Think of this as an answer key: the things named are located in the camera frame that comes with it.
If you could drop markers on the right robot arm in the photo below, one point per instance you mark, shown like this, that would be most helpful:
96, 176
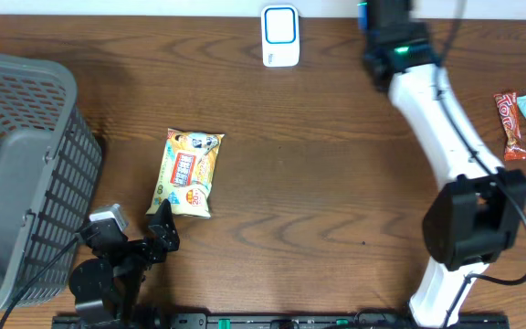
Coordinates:
480, 204

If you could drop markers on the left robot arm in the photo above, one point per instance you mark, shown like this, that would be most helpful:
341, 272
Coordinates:
106, 288

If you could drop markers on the white barcode scanner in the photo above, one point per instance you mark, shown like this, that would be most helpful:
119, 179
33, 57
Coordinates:
280, 36

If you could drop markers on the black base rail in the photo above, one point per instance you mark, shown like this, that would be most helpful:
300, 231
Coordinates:
360, 320

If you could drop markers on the grey plastic basket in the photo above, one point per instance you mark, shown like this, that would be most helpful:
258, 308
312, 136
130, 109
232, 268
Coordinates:
49, 166

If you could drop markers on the yellow snack bag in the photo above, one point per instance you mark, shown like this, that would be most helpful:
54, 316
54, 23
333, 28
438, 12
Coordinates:
186, 173

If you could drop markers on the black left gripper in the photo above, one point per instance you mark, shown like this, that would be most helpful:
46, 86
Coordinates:
165, 234

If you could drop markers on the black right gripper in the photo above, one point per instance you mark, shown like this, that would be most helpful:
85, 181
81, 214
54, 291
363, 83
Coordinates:
419, 31

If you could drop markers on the red chocolate bar wrapper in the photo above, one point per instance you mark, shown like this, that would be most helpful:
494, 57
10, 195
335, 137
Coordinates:
508, 109

